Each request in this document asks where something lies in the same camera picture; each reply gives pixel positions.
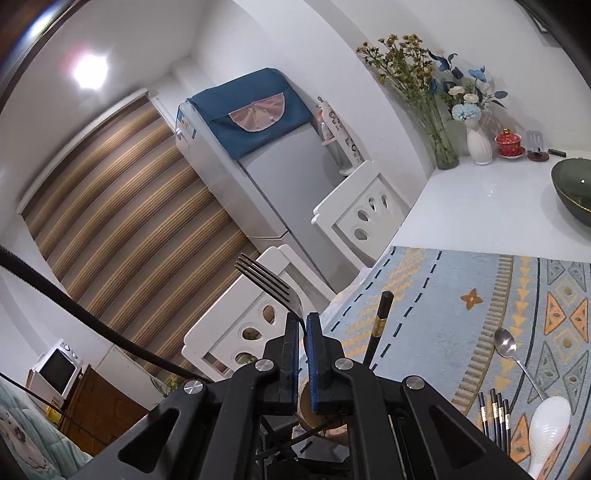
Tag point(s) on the grey refrigerator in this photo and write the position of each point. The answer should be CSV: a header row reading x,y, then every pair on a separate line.
x,y
286,184

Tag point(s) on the white wooden chair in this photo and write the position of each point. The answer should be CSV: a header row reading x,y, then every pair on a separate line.
x,y
231,323
383,184

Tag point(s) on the metal fork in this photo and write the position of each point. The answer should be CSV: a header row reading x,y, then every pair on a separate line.
x,y
277,288

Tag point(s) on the white vase with blue flowers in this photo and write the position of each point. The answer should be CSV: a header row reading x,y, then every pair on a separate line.
x,y
479,145

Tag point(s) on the brown wooden cabinet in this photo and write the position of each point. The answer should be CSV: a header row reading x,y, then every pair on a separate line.
x,y
101,406

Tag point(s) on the red lidded teacup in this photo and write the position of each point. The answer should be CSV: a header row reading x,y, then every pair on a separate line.
x,y
509,145

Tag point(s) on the white rice paddle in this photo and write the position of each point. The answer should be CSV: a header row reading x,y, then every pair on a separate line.
x,y
549,424

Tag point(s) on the small black stick object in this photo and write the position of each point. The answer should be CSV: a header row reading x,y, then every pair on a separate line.
x,y
556,152

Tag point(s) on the blue refrigerator cover cloth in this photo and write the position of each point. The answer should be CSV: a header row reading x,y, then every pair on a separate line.
x,y
240,115

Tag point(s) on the single black chopstick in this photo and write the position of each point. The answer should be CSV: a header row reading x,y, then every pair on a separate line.
x,y
381,318

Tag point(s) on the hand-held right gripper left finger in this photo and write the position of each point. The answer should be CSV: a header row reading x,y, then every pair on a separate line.
x,y
291,350

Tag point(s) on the metal spoon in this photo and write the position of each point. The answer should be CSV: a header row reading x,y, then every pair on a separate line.
x,y
505,341

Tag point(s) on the small metal phone stand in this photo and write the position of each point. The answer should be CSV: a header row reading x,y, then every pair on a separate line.
x,y
538,147

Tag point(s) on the brown striped curtain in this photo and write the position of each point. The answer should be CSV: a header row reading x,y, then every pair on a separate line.
x,y
129,221

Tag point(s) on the dark green bowl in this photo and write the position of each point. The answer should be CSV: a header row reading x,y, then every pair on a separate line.
x,y
575,189

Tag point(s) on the bundle of black chopsticks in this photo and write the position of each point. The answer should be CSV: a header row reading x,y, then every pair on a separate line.
x,y
496,415

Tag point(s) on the green quilted blanket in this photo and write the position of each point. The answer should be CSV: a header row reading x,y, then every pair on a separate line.
x,y
32,443

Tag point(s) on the bamboo utensil holder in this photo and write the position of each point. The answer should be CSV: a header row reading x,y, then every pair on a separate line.
x,y
318,422

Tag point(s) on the patterned blue tablecloth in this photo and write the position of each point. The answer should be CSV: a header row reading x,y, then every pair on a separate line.
x,y
438,300

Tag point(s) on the yellow flower plant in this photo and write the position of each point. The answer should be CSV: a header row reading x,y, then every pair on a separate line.
x,y
171,385

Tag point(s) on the glass vase with yellow flowers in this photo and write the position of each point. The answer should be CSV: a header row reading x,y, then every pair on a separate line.
x,y
443,147

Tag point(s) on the ceiling light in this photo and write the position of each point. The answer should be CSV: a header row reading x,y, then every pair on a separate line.
x,y
91,71

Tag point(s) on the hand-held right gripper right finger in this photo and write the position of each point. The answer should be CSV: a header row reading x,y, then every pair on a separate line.
x,y
316,360

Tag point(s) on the white microwave oven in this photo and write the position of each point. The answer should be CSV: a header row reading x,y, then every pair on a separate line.
x,y
55,367

